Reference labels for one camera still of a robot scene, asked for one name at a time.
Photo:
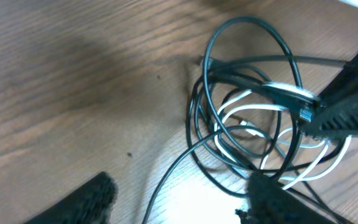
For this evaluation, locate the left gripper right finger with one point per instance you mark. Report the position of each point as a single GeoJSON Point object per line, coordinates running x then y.
{"type": "Point", "coordinates": [269, 204]}

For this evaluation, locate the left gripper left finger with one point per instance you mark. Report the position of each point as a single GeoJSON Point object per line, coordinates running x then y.
{"type": "Point", "coordinates": [90, 203]}

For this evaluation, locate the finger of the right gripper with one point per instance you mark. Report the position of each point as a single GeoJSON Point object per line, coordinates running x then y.
{"type": "Point", "coordinates": [336, 116]}

